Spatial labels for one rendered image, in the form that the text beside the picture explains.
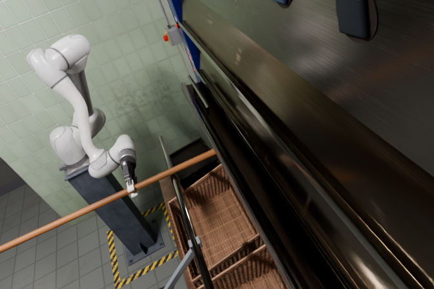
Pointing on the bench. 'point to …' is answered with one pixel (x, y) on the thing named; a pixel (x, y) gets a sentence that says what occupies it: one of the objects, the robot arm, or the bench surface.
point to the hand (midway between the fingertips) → (132, 188)
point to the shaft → (105, 201)
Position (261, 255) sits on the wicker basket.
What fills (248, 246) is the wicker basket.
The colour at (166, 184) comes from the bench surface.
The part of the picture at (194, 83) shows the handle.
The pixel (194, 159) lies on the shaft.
